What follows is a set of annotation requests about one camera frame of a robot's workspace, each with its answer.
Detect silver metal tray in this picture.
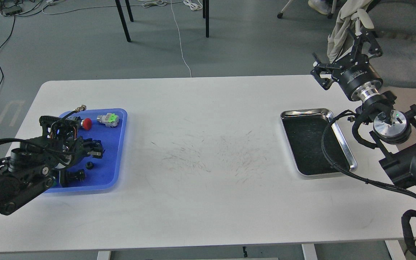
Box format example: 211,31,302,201
280,108,358,179

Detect black right-side robot arm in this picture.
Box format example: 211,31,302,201
311,29,416,256

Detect black selector switch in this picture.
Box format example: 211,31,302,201
59,169,86,187

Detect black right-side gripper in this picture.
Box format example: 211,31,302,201
310,29,382,101

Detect black power strip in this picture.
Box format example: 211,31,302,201
2,5,22,16

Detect black table leg right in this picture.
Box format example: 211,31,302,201
202,0,209,38

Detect black table leg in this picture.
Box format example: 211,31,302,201
202,0,209,38
125,0,134,22
114,0,131,43

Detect black table leg rear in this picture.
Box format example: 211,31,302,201
125,0,134,22

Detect red push button switch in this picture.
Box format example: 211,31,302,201
73,117,92,131

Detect grey office chair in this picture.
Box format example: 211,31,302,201
327,0,416,109

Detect green grey connector module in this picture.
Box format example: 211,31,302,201
96,113,120,128

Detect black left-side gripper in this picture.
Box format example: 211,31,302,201
51,138,104,169

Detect black table leg left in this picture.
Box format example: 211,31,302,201
114,0,131,43

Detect black left-side robot arm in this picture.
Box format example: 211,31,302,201
0,113,104,215

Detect blue plastic tray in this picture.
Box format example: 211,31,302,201
45,108,127,194

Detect small black gear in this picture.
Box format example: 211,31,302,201
85,161,95,170

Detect white cable on floor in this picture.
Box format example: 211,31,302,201
141,0,204,77

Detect beige jacket on chair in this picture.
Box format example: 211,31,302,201
327,0,374,63

